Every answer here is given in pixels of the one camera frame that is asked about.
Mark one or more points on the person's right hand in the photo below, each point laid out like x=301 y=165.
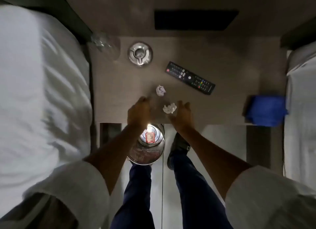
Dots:
x=182 y=116

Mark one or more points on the person's left hand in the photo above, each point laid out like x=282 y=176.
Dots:
x=139 y=113

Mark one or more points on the white tissue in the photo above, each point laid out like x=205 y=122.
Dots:
x=160 y=90
x=169 y=108

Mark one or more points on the black remote control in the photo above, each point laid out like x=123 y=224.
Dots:
x=190 y=78

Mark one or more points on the round metal ashtray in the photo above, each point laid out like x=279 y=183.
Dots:
x=140 y=53

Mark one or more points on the clear drinking glass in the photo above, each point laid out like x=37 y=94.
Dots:
x=106 y=46

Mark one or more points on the blue cleaning cloth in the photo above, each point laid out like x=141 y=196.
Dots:
x=266 y=110

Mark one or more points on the person's right forearm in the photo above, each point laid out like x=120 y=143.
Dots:
x=212 y=159

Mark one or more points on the person's left forearm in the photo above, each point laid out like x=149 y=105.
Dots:
x=111 y=157

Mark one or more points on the person's right trouser leg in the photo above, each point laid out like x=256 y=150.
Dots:
x=197 y=199

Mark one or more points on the person's trouser leg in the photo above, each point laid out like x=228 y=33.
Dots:
x=197 y=199
x=135 y=199

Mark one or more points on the person's left trouser leg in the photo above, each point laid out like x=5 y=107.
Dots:
x=135 y=199

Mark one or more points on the person's white left sleeve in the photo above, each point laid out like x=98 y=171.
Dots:
x=69 y=194

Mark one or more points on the person's white sleeve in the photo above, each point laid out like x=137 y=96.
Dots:
x=69 y=194
x=271 y=201

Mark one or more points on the person's white right sleeve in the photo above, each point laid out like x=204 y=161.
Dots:
x=271 y=201

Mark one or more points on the red paper packet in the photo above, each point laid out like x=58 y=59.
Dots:
x=150 y=137

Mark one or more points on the perforated metal waste bin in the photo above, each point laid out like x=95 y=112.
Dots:
x=148 y=154

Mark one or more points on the brown wooden table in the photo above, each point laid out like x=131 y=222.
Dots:
x=227 y=63

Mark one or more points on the white bed with wrinkled sheet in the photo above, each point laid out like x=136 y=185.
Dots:
x=37 y=88

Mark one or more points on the white bed with smooth sheet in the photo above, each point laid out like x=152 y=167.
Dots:
x=301 y=125

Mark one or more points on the green padded headboard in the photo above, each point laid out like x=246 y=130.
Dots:
x=61 y=16
x=300 y=34

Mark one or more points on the black wall panel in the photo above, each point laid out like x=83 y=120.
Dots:
x=195 y=20

